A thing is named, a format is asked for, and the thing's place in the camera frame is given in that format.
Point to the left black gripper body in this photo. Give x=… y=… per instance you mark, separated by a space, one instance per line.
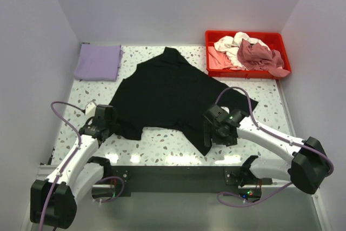
x=111 y=126

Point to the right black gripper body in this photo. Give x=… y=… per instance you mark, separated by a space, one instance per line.
x=220 y=138

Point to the black t shirt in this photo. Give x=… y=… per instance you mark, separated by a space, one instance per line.
x=168 y=92

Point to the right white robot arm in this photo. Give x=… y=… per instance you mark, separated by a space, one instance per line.
x=304 y=163

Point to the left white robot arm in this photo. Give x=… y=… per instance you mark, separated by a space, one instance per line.
x=54 y=200

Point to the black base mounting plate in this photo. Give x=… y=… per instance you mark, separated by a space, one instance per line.
x=180 y=179

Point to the folded lavender t shirt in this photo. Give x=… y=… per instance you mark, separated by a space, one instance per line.
x=98 y=63

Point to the salmon pink t shirt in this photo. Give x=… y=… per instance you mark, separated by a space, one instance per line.
x=218 y=60

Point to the dusty rose crumpled t shirt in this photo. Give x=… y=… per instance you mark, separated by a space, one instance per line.
x=258 y=57

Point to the white crumpled t shirt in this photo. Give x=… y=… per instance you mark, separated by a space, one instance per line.
x=230 y=45

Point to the red plastic bin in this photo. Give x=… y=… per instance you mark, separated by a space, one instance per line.
x=272 y=39

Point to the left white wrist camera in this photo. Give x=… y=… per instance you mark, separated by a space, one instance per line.
x=90 y=109

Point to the aluminium extrusion rail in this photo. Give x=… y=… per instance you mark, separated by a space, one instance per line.
x=46 y=171

